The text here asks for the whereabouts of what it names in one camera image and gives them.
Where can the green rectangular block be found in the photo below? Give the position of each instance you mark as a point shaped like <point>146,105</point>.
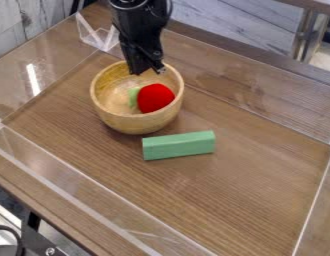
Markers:
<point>177,145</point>

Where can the wooden bowl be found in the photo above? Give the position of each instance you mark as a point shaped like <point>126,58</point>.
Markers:
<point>107,92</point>

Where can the metal table leg background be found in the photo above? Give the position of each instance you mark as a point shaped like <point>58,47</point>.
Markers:
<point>308,36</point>

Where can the black table leg clamp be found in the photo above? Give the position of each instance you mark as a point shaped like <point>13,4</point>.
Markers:
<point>30,243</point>

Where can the clear acrylic tray wall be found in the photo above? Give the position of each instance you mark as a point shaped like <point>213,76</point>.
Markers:
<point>107,225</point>

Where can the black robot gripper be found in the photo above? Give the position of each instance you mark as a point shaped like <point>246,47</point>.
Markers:
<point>139,20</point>

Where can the clear acrylic corner bracket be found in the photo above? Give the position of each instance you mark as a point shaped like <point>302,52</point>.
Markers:
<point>102,39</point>

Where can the red plush strawberry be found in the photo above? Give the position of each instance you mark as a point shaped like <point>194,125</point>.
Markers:
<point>150,97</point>

